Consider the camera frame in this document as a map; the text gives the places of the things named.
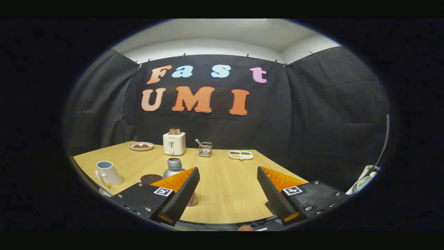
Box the white and teal device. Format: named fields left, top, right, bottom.
left=347, top=165, right=381, bottom=195

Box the white round plate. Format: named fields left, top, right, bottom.
left=129, top=142, right=155, bottom=151

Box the wooden table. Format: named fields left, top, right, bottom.
left=73, top=142, right=309, bottom=224

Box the white toaster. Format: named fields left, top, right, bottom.
left=163, top=132, right=186, bottom=156

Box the black backdrop cloth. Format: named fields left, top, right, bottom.
left=64, top=47, right=391, bottom=193

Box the white cup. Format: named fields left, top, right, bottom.
left=95, top=161, right=124, bottom=188

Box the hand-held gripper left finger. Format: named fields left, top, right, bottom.
left=110, top=167, right=201, bottom=227

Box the silver juice bottle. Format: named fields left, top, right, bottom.
left=162, top=158, right=199, bottom=207

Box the dark round coaster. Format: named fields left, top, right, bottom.
left=140, top=174, right=163, bottom=185

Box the thin grey cable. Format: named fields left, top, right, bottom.
left=376, top=115, right=390, bottom=167

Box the white divided dish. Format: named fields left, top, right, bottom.
left=229, top=150, right=254, bottom=160

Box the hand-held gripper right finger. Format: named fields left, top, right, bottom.
left=257, top=166, right=349, bottom=226

